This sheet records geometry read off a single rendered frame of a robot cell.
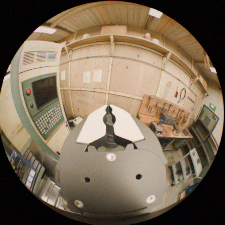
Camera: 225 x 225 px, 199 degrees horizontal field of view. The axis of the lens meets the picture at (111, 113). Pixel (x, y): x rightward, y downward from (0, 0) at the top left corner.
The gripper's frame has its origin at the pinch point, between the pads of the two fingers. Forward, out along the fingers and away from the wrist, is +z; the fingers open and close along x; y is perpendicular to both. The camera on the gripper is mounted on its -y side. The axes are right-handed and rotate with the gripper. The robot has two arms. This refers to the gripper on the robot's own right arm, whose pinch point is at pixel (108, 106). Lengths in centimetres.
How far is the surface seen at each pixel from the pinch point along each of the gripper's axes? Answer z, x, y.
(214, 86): -2, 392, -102
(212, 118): -37, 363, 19
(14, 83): -3.4, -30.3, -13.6
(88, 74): 159, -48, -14
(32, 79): 25, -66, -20
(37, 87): 31, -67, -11
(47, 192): -58, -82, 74
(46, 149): -3.9, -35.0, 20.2
